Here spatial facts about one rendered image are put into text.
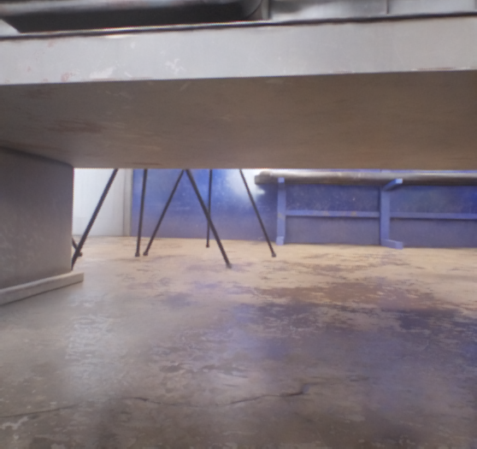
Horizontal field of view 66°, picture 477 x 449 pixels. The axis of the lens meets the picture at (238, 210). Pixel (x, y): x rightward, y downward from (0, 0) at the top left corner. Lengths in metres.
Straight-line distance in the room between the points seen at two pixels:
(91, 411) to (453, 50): 0.59
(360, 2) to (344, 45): 0.23
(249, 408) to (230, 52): 0.43
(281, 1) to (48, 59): 0.38
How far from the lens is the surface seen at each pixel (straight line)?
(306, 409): 0.51
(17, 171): 1.14
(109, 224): 4.27
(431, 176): 3.58
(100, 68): 0.53
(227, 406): 0.50
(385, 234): 3.82
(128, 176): 4.19
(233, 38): 0.49
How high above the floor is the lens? 0.23
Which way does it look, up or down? 1 degrees up
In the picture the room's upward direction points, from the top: 1 degrees clockwise
